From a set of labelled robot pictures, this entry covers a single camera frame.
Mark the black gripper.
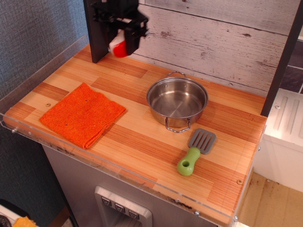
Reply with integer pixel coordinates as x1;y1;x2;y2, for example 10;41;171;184
97;0;149;55

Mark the red white apple slice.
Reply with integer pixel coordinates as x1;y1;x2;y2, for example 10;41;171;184
108;30;128;58

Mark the orange knitted cloth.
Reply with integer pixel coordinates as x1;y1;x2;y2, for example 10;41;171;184
39;83;126;149

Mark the stainless steel pot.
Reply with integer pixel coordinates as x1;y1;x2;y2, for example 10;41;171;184
146;71;209;133

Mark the grey green toy spatula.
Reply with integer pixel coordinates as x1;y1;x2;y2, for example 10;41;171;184
177;128;217;176

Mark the grey toy kitchen cabinet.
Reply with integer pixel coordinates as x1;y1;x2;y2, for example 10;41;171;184
43;146;214;227

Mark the silver dispenser button panel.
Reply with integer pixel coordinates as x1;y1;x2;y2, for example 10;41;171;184
95;186;153;227

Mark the white cabinet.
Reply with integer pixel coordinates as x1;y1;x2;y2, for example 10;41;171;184
253;89;303;192

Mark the yellow black object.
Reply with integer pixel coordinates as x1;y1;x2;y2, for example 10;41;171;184
0;215;37;227

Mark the clear acrylic guard rail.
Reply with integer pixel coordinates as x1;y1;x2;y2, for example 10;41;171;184
0;36;266;227

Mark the dark right frame post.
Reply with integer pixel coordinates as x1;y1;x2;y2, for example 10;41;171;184
261;0;303;117

